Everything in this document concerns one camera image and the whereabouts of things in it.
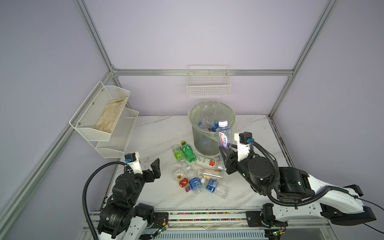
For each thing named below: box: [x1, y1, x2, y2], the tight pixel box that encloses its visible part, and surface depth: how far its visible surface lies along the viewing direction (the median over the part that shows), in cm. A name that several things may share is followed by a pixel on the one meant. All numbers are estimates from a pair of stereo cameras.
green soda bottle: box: [181, 140, 197, 163], surface depth 97 cm
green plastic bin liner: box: [188, 100, 236, 141], surface depth 92 cm
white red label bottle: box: [195, 156, 217, 169], surface depth 90 cm
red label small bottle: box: [172, 167, 191, 193], surface depth 86 cm
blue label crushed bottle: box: [206, 177, 229, 199], surface depth 81 cm
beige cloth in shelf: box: [94, 96, 128, 134], surface depth 80 cm
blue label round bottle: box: [189, 177, 202, 194], surface depth 82 cm
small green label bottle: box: [172, 146, 187, 165], surface depth 97 cm
